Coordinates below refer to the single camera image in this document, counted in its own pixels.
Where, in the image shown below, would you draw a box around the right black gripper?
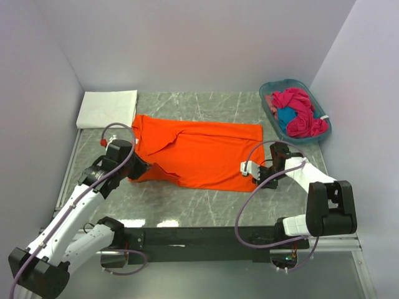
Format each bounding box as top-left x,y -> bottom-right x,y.
252,166 -> 287,190

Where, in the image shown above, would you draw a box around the orange t-shirt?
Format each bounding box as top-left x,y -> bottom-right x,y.
132,115 -> 265,192

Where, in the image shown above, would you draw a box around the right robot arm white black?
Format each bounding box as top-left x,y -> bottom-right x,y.
240,141 -> 357,249

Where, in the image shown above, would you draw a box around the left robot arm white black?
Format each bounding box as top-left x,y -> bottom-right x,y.
8,140 -> 149,298

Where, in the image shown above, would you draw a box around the magenta t-shirt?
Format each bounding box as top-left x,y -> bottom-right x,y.
272,87 -> 328,138

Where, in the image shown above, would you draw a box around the blue t-shirt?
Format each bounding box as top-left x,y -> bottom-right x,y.
277,107 -> 297,134

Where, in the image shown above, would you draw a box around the folded white t-shirt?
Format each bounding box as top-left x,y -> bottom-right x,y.
76,90 -> 138,129

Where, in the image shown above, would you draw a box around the pink garment in basket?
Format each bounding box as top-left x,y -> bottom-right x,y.
264,95 -> 278,120

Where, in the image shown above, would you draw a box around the teal plastic laundry basket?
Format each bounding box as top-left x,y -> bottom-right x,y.
259,78 -> 332,145

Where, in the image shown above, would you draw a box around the black base crossbar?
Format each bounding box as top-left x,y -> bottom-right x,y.
109,224 -> 310,262

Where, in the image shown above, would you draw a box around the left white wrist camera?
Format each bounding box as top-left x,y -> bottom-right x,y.
100,135 -> 118,148

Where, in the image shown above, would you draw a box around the aluminium frame rails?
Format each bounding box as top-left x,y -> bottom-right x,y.
18,127 -> 377,299

